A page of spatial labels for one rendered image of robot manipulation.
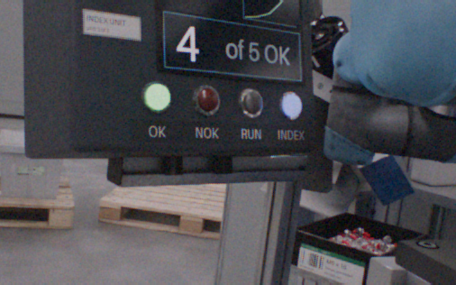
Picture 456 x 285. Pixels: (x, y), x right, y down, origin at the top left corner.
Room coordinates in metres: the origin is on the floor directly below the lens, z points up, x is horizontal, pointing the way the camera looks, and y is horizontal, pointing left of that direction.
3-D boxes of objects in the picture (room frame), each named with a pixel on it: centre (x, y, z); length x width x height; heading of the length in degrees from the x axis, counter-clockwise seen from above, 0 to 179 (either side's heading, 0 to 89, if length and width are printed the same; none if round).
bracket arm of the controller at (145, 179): (0.64, 0.01, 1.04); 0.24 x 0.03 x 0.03; 128
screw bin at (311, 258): (1.05, -0.26, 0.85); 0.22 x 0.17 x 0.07; 144
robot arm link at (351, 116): (0.91, -0.20, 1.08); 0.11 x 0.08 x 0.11; 86
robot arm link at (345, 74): (0.91, -0.18, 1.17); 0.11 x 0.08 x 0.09; 165
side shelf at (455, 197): (1.74, -0.63, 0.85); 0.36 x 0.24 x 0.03; 38
